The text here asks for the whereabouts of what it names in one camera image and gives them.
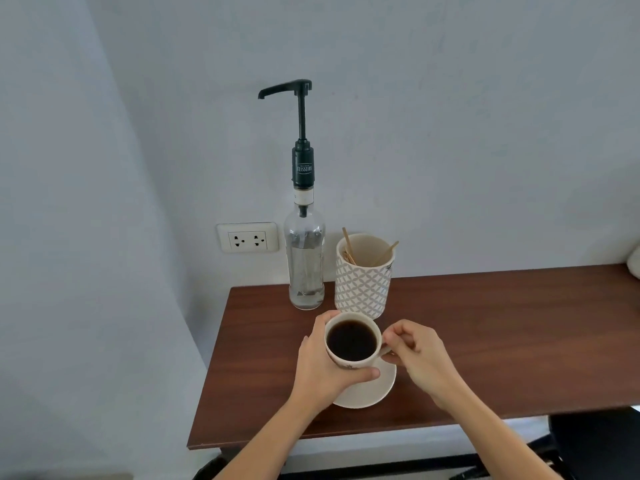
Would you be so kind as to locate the person's left hand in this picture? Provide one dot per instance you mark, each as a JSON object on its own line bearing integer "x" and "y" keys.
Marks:
{"x": 312, "y": 367}

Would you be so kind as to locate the person's right hand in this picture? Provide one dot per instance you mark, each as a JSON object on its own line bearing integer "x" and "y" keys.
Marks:
{"x": 427, "y": 359}

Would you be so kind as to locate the person's right thumb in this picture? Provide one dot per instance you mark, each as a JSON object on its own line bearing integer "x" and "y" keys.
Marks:
{"x": 395, "y": 357}

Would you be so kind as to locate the person's left thumb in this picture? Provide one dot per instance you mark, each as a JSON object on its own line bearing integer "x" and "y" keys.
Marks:
{"x": 362, "y": 375}

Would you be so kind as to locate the white coffee cup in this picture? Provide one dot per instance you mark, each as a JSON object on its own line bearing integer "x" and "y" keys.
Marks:
{"x": 350, "y": 363}

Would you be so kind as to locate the person's left forearm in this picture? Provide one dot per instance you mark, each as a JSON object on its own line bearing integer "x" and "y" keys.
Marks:
{"x": 272, "y": 442}

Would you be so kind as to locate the person's right forearm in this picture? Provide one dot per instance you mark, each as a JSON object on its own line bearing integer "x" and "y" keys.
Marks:
{"x": 500, "y": 434}

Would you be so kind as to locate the white saucer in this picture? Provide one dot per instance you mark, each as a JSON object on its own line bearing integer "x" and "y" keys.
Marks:
{"x": 367, "y": 392}

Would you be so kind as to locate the black coffee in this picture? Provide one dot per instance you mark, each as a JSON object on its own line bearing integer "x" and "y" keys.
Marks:
{"x": 351, "y": 339}

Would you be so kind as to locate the white patterned ceramic holder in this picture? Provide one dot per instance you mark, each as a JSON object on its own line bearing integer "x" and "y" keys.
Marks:
{"x": 362, "y": 289}

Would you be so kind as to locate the wooden stir stick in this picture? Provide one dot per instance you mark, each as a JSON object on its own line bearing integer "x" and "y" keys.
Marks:
{"x": 348, "y": 247}
{"x": 386, "y": 253}

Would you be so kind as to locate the clear glass bottle black pump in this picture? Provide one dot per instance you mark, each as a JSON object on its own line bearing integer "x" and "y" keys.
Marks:
{"x": 305, "y": 254}

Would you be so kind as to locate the black chair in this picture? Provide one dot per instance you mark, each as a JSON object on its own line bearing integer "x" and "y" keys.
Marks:
{"x": 595, "y": 444}

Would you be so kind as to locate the white rounded object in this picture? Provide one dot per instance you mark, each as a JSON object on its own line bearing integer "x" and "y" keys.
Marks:
{"x": 634, "y": 262}

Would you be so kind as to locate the black metal table frame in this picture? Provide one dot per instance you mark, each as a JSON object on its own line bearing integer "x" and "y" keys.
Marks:
{"x": 380, "y": 467}

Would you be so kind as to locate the white wall power outlet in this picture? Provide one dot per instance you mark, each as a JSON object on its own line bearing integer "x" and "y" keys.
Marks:
{"x": 248, "y": 238}

